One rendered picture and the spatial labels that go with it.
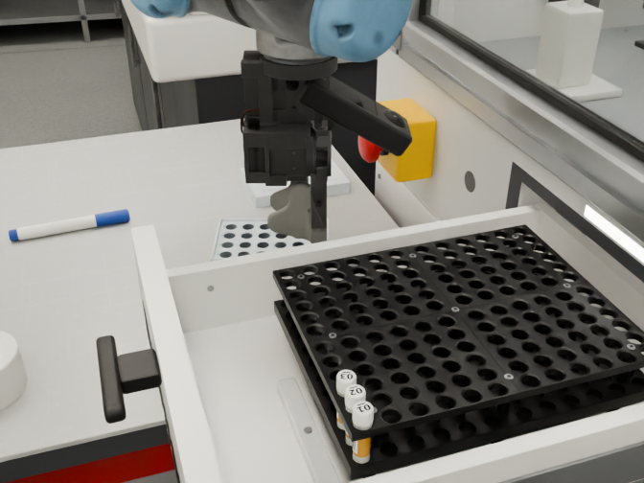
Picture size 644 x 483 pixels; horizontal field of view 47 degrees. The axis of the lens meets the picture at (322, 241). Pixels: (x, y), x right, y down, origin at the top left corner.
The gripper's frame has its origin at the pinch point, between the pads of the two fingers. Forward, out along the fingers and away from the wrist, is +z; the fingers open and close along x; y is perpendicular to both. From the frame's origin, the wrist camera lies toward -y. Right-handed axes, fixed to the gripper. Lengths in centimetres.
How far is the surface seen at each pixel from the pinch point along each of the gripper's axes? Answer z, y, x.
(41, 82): 81, 134, -269
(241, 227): 1.6, 9.1, -5.4
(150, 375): -9.9, 10.3, 31.3
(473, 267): -8.9, -11.9, 17.9
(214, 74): 0, 18, -52
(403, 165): -5.1, -8.9, -7.6
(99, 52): 81, 119, -315
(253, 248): 1.6, 7.3, -1.1
